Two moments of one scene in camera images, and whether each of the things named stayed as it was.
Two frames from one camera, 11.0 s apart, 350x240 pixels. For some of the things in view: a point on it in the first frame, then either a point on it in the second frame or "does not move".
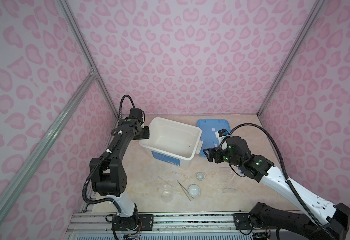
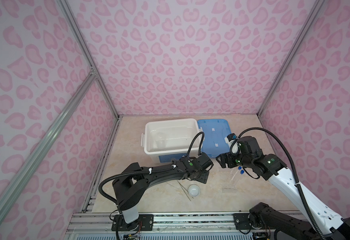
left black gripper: x=146 y=134 → x=204 y=178
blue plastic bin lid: x=209 y=127 does not move
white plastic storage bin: x=172 y=143 does not move
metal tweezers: x=181 y=185 does not move
